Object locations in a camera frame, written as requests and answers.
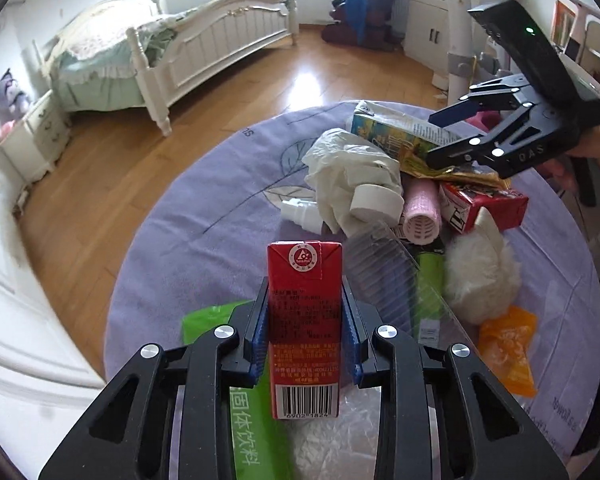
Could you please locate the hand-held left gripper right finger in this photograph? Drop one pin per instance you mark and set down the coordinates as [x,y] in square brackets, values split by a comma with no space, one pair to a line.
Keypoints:
[352,340]

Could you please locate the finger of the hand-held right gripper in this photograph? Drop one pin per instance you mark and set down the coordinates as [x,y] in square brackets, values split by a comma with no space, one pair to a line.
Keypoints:
[472,152]
[455,112]

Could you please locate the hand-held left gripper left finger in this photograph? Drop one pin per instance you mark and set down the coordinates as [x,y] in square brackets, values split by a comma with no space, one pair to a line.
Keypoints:
[259,332]

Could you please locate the gold foil wrapper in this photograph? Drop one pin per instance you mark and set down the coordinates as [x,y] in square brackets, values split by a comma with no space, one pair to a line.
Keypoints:
[460,176]

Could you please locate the red drink carton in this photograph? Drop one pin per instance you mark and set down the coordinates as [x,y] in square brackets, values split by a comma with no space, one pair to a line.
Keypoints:
[305,310]

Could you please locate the white plastic bag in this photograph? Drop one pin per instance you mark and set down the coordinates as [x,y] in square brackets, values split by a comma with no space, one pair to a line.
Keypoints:
[340,160]

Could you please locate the pink cloth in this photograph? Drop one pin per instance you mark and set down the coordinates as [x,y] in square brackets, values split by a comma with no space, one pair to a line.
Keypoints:
[482,122]

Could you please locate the red white box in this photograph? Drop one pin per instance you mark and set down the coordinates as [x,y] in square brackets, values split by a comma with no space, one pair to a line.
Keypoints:
[500,207]

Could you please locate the green yellow carton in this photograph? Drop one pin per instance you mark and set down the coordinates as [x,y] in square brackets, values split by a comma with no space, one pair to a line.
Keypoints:
[390,130]

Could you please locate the white grey floor stand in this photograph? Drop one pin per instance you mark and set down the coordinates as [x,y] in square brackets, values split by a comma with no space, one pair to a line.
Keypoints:
[460,35]

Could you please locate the pink hair roller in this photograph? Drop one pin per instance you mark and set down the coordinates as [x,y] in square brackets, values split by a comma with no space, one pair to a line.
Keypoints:
[420,210]

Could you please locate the clear ribbed plastic tray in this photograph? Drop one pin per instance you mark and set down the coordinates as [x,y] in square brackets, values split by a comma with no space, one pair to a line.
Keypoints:
[380,265]

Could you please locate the white cabinet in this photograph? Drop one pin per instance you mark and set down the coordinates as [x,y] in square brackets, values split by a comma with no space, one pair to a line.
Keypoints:
[425,25]

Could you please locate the green tube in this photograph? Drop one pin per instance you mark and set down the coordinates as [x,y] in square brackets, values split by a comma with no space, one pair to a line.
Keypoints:
[430,280]

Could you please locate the green drink powder packet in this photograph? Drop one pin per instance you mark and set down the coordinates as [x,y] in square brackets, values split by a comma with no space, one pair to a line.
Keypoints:
[260,440]

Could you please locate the clear plastic bag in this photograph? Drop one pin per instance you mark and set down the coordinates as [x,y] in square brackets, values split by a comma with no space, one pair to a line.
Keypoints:
[330,447]

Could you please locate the white fluffy toy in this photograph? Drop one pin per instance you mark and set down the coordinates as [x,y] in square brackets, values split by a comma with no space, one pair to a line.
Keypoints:
[475,275]

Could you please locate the purple tablecloth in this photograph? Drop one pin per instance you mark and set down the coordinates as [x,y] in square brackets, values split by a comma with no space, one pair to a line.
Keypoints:
[205,220]

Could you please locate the white spray bottle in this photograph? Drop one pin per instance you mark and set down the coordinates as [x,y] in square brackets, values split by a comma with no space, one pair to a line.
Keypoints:
[300,212]

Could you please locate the dark massage chair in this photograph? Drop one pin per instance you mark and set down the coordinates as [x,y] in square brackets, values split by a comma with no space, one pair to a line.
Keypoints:
[365,15]

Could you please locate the orange snack wrapper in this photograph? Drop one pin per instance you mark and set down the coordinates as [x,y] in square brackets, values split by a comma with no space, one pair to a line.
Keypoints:
[510,355]

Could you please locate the white wardrobe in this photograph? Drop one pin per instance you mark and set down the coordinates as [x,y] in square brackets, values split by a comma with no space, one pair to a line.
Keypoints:
[25,320]

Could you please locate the white bed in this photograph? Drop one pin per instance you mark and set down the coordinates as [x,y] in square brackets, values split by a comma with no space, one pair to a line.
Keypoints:
[205,45]

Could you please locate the white nightstand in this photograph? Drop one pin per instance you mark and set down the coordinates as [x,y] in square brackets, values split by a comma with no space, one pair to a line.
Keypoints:
[35,140]

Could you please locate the small pink toy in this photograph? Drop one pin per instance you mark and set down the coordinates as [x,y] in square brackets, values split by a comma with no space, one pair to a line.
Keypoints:
[6,131]

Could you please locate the purple plush toy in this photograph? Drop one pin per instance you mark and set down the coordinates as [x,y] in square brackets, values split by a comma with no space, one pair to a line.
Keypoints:
[10,92]

